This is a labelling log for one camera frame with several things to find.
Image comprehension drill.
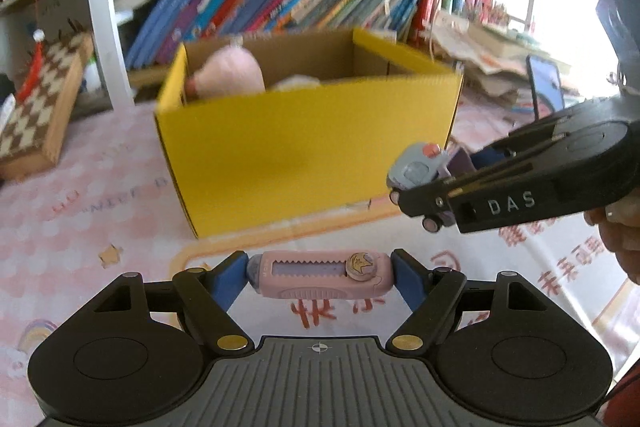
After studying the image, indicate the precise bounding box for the person's right hand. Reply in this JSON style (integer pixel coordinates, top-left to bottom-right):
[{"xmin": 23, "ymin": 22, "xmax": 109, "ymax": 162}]
[{"xmin": 584, "ymin": 197, "xmax": 640, "ymax": 286}]

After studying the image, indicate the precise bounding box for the wooden chessboard box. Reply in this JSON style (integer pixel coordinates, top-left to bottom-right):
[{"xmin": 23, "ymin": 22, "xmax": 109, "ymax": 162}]
[{"xmin": 0, "ymin": 32, "xmax": 96, "ymax": 182}]

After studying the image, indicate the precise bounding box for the stack of books and papers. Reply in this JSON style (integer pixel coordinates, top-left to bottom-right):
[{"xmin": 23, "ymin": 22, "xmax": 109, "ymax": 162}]
[{"xmin": 430, "ymin": 12, "xmax": 572, "ymax": 111}]

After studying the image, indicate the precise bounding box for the pink plush toy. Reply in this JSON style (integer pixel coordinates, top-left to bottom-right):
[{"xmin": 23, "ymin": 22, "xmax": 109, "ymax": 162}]
[{"xmin": 184, "ymin": 46, "xmax": 266, "ymax": 100}]

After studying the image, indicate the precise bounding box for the yellow cardboard box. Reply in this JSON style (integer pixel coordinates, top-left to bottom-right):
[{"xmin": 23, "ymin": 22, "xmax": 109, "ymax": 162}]
[{"xmin": 154, "ymin": 28, "xmax": 465, "ymax": 239}]

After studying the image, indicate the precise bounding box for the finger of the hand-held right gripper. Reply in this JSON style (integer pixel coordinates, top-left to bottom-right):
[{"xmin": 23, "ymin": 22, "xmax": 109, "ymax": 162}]
[
  {"xmin": 397, "ymin": 156, "xmax": 557, "ymax": 220},
  {"xmin": 470, "ymin": 108, "xmax": 577, "ymax": 171}
]

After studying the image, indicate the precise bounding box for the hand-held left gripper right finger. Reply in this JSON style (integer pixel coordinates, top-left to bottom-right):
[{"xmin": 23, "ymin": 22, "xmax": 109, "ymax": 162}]
[{"xmin": 386, "ymin": 249, "xmax": 556, "ymax": 354}]

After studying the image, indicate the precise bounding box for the person's red clothing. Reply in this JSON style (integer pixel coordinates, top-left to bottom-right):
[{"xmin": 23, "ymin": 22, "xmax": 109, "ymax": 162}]
[{"xmin": 602, "ymin": 377, "xmax": 640, "ymax": 427}]

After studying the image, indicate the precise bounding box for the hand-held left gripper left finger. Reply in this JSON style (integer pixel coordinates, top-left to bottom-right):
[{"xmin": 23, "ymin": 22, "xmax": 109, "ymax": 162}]
[{"xmin": 82, "ymin": 251, "xmax": 253, "ymax": 355}]

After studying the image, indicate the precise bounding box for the white desk shelf frame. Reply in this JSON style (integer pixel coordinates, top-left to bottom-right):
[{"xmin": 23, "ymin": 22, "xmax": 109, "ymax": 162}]
[{"xmin": 82, "ymin": 0, "xmax": 547, "ymax": 108}]

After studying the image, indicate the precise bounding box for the grey purple toy truck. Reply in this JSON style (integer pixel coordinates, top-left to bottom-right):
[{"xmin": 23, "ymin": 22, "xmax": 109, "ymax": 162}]
[{"xmin": 386, "ymin": 143, "xmax": 482, "ymax": 234}]

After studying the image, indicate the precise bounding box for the black smartphone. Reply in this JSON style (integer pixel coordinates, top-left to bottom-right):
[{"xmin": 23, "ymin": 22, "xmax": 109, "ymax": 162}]
[{"xmin": 526, "ymin": 54, "xmax": 566, "ymax": 120}]

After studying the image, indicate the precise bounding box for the red tassel ornament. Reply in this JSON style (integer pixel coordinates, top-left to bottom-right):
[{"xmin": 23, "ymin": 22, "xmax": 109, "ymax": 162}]
[{"xmin": 17, "ymin": 29, "xmax": 49, "ymax": 100}]

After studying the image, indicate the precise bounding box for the row of books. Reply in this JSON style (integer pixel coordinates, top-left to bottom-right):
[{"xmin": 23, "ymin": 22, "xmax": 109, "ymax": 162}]
[{"xmin": 125, "ymin": 0, "xmax": 433, "ymax": 70}]

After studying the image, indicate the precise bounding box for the pink printed tablecloth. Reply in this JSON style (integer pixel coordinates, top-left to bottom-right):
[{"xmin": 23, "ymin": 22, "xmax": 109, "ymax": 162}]
[{"xmin": 0, "ymin": 99, "xmax": 640, "ymax": 408}]

